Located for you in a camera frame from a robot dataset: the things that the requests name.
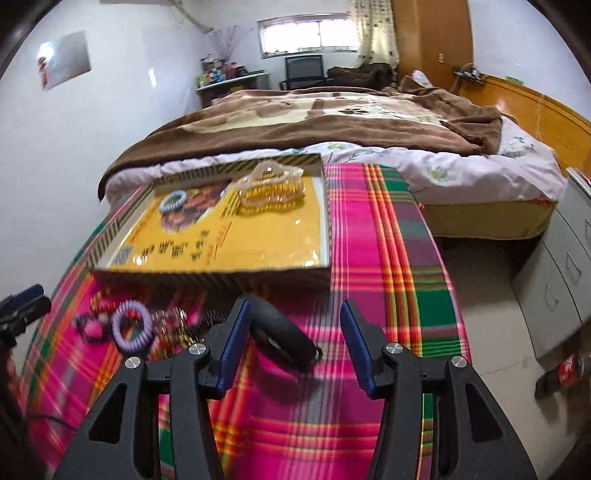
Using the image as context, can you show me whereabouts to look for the white floral bedsheet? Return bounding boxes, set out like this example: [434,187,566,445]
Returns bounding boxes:
[104,115,568,208]

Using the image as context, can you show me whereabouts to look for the purple spiral hair tie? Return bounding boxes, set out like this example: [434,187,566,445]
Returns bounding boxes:
[111,300,154,355]

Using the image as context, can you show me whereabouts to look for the window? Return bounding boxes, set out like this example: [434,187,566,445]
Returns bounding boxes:
[257,13,361,60]

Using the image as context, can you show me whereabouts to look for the striped cardboard tray yellow inside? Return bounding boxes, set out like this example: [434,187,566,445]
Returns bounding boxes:
[88,152,333,289]

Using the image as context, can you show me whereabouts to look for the blue spiral hair tie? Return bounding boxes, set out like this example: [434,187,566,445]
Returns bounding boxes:
[159,190,189,213]

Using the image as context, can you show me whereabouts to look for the cola bottle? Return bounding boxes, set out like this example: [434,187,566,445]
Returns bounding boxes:
[534,353,591,400]

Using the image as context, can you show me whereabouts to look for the wooden headboard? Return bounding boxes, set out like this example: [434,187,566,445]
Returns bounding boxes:
[457,74,591,181]

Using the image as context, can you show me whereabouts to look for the floral curtain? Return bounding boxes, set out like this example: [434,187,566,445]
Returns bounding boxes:
[348,0,400,70]

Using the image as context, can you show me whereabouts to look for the gold charm bracelet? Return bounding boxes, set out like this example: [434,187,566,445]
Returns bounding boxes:
[161,332,195,360]

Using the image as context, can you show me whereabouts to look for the white desk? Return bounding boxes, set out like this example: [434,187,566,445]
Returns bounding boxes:
[196,71,271,109]

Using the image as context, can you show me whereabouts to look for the dark brown cloth heap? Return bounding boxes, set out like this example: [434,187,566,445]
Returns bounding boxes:
[327,64,395,88]

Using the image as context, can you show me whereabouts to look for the black hair tie pink bead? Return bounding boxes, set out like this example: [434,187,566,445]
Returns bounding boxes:
[71,311,112,344]

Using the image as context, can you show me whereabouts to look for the wooden wardrobe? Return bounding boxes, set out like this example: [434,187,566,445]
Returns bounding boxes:
[392,0,474,95]

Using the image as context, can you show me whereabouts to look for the black smart band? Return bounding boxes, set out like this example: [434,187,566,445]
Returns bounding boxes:
[245,295,324,374]

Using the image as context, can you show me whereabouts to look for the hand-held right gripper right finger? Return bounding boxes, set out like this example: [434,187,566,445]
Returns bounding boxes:
[339,299,539,480]

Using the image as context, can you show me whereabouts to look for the gold rhinestone hair clip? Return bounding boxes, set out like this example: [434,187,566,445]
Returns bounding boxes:
[154,310,186,334]

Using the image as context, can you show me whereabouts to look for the yellow bed base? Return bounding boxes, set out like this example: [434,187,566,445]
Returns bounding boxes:
[420,198,559,241]

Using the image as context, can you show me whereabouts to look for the pink plaid tablecloth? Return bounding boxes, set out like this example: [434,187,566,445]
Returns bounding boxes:
[21,161,472,480]

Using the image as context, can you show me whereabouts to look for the clear hair claw clip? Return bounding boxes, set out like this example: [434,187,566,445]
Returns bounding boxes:
[238,159,306,217]

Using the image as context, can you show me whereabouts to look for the dried branches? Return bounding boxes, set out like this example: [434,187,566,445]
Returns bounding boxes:
[208,25,252,61]

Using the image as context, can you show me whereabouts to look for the wall poster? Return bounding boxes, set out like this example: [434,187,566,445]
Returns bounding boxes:
[37,30,93,90]

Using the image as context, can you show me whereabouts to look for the grey drawer cabinet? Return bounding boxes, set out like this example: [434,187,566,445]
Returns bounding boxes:
[510,166,591,361]

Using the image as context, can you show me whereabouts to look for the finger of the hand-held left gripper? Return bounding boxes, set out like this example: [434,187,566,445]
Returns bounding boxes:
[0,296,52,340]
[0,284,45,311]

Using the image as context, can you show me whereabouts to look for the row of bottles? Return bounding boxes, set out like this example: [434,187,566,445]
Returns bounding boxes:
[198,55,250,86]

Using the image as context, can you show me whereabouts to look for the brown printed blanket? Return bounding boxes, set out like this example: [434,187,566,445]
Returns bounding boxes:
[99,76,504,201]

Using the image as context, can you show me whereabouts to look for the black chair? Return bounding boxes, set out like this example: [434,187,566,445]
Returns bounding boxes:
[279,54,333,90]

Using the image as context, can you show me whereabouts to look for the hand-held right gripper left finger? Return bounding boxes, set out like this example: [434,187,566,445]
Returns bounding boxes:
[53,298,252,480]

